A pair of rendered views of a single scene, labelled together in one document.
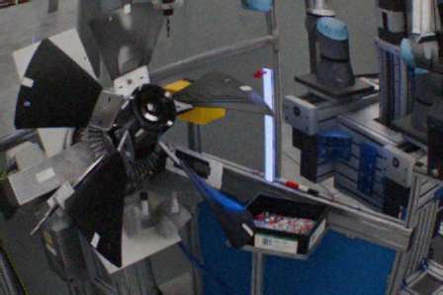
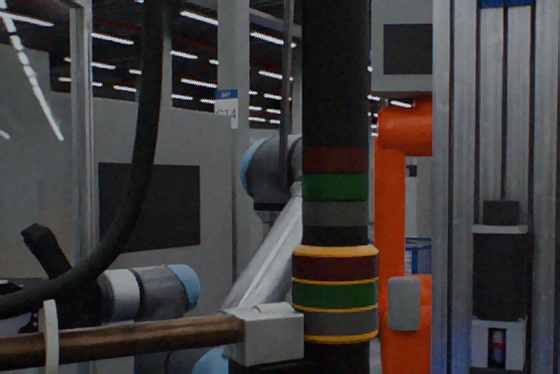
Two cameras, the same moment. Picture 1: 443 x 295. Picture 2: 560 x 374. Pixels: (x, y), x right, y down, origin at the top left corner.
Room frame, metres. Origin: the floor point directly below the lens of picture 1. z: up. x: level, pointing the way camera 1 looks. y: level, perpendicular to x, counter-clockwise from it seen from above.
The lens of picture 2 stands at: (1.14, 0.33, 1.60)
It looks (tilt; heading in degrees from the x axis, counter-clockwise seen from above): 3 degrees down; 321
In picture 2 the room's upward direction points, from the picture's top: straight up
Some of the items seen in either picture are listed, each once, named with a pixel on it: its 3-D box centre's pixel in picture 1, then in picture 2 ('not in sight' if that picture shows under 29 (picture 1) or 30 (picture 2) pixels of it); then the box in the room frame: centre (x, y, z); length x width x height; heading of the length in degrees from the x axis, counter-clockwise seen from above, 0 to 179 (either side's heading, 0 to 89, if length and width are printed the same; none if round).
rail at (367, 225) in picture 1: (299, 202); not in sight; (1.61, -0.21, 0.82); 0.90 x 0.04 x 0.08; 47
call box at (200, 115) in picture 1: (193, 102); not in sight; (1.88, 0.08, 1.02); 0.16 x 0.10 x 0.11; 47
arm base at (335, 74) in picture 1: (335, 67); not in sight; (2.04, -0.40, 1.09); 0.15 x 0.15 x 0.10
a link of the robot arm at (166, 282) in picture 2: not in sight; (159, 292); (2.14, -0.12, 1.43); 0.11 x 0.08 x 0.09; 97
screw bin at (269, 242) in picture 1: (282, 225); not in sight; (1.44, -0.15, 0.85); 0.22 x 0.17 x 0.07; 62
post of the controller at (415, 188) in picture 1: (414, 196); not in sight; (1.31, -0.52, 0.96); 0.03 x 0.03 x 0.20; 47
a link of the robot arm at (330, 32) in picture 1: (332, 37); not in sight; (2.05, -0.40, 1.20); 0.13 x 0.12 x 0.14; 7
